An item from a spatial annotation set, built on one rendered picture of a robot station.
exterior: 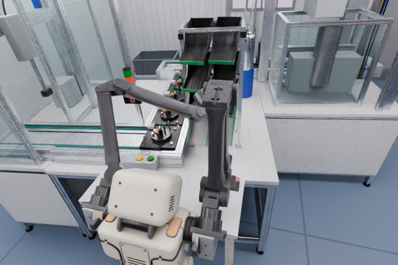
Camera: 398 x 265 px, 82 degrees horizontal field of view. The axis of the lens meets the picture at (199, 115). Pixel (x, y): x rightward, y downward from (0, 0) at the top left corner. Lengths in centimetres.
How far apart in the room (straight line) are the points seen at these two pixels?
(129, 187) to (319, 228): 190
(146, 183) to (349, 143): 196
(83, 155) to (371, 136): 225
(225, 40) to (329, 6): 90
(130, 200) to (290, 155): 180
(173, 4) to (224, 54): 368
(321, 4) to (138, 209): 172
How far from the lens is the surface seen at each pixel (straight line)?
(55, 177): 189
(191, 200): 135
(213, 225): 83
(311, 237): 234
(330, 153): 243
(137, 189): 78
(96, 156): 167
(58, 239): 260
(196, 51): 127
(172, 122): 171
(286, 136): 219
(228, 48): 127
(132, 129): 177
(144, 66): 348
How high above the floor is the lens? 194
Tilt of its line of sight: 34 degrees down
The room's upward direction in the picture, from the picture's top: 4 degrees counter-clockwise
